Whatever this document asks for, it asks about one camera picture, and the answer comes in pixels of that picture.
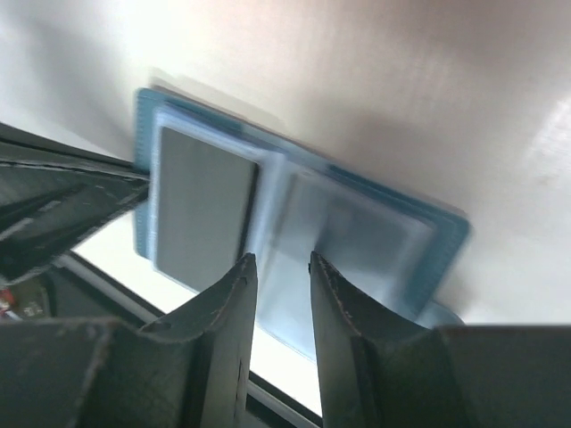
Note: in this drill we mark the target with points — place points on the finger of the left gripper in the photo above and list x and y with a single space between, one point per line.
54 196

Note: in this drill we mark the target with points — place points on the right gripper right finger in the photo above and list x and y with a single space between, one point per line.
378 369

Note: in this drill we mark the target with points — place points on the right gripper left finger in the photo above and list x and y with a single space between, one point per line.
187 369

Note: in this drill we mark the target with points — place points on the grey credit card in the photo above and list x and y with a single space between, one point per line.
203 201

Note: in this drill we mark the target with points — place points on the blue card holder wallet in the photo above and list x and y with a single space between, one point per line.
395 247

